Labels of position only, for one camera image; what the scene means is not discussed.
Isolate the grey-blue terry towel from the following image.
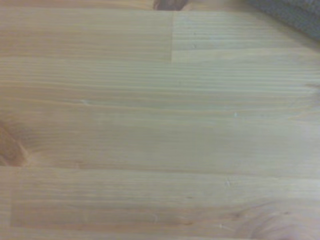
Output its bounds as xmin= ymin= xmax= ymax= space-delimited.
xmin=242 ymin=0 xmax=320 ymax=44

